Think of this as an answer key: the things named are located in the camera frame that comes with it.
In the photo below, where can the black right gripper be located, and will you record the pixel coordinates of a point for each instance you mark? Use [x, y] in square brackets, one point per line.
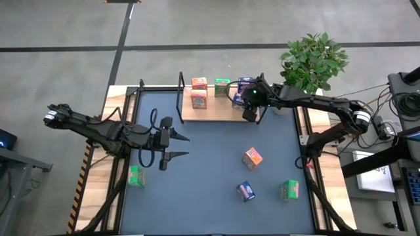
[254, 98]

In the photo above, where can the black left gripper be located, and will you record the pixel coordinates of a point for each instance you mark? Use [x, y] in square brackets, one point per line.
[162, 139]

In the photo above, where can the gray metal side table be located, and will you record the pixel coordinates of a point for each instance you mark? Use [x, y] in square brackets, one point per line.
[26, 160]

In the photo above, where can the wooden shelf black metal frame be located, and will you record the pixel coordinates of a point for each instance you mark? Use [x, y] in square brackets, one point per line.
[216, 113]

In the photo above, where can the orange Mini-Wheats cereal box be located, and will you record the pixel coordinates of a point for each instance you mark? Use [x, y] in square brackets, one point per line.
[199, 83]
[252, 159]
[199, 100]

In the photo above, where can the blue table mat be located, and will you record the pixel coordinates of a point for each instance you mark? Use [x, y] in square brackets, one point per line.
[203, 183]

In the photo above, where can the white plant pot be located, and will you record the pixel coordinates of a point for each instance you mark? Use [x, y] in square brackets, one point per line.
[282, 111]

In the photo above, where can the black power brick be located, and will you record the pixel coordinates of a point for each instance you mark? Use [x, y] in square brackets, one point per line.
[381, 128]

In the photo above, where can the black metal table frame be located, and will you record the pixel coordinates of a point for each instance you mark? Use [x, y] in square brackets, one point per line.
[157, 88]

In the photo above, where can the white board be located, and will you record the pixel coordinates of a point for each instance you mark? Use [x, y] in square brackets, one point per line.
[374, 180]

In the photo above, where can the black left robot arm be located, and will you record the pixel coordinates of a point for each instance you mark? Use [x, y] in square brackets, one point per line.
[98, 131]

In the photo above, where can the blue lit keyboard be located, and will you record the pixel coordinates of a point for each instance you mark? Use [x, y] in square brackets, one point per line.
[415, 187]

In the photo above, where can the green Apple Jacks cereal box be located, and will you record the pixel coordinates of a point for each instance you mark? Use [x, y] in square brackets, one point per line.
[289, 190]
[136, 177]
[222, 86]

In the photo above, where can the small black object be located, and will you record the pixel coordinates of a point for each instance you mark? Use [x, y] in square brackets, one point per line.
[390, 225]

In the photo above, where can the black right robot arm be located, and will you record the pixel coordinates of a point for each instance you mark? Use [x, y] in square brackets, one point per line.
[328, 105]

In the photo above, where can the black device blue light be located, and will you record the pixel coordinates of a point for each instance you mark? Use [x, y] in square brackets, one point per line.
[8, 139]

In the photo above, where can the green leafy plant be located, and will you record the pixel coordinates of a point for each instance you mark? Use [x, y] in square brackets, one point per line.
[311, 62]

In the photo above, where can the dark gray side cart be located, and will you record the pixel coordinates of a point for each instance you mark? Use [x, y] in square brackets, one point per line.
[400, 85]

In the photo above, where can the black diagonal beam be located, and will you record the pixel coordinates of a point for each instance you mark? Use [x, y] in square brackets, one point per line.
[377, 160]

